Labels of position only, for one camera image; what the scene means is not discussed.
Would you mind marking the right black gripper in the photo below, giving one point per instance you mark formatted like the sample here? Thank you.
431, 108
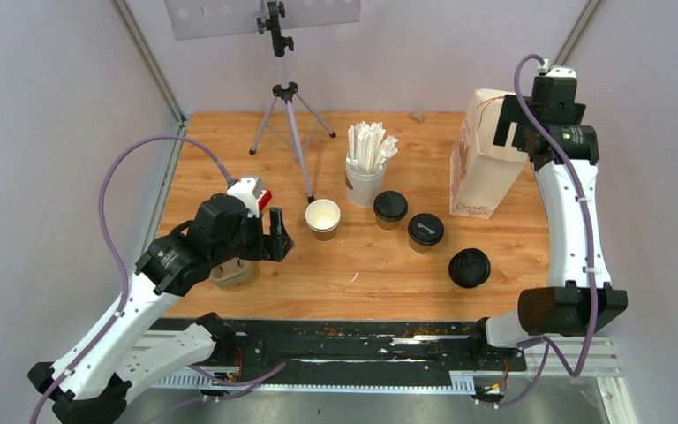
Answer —
510, 112

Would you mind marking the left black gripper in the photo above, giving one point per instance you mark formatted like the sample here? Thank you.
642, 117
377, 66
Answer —
273, 246

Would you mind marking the kraft paper takeout bag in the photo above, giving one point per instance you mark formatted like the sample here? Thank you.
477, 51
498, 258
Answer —
482, 173

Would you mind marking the black plastic cup lid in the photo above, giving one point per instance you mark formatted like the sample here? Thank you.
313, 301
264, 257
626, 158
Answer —
426, 226

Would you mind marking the brown paper cup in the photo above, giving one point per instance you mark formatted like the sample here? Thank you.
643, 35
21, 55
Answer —
422, 246
386, 224

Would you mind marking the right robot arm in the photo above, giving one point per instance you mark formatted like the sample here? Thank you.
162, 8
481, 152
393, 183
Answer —
578, 299

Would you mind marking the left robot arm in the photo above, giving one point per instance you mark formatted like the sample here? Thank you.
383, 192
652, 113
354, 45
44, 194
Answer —
98, 378

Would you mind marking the red keypad box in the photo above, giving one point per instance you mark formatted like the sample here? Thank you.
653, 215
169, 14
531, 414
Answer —
263, 199

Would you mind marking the brown pulp cup carrier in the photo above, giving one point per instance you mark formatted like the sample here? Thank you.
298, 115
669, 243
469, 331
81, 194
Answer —
230, 273

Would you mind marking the stack of paper cups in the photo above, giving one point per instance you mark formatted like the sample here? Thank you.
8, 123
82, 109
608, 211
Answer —
323, 217

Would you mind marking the white straw holder cup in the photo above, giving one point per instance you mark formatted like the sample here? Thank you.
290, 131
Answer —
361, 187

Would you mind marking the bundle of wrapped straws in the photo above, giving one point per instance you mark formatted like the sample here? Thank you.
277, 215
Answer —
370, 148

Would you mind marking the stack of black lids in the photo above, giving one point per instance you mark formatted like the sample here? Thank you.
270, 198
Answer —
469, 268

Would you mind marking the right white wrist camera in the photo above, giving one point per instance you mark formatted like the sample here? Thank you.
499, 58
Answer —
549, 70

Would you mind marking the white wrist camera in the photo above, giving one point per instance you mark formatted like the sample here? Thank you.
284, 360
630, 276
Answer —
248, 189
549, 70

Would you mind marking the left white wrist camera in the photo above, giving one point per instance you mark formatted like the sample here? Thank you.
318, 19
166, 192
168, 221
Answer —
248, 189

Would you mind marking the grey camera tripod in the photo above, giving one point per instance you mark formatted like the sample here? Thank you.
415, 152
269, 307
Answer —
268, 21

